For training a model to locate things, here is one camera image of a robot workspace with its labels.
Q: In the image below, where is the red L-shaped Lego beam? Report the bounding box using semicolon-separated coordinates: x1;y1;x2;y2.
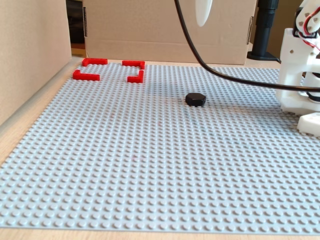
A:
121;59;146;71
72;69;101;82
82;57;109;67
126;69;145;84

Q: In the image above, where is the black stand pole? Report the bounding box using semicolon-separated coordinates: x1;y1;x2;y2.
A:
246;0;282;64

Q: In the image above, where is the thick black cable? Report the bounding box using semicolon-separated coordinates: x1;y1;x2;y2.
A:
173;0;320;92

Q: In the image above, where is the tall cardboard box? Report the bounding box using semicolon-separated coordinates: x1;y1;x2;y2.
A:
0;0;74;126

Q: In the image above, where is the white pointed gripper finger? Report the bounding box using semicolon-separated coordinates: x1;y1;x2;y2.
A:
194;0;214;28

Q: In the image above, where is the grey Lego baseplate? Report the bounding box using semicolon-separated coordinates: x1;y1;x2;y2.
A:
0;61;320;236

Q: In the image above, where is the wide cardboard box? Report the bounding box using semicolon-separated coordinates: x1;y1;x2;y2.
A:
83;0;259;66

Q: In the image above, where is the red white black servo wire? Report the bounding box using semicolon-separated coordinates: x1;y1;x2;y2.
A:
294;9;320;52

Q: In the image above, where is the black hexagonal Lego piece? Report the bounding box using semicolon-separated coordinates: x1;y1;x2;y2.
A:
184;92;207;108

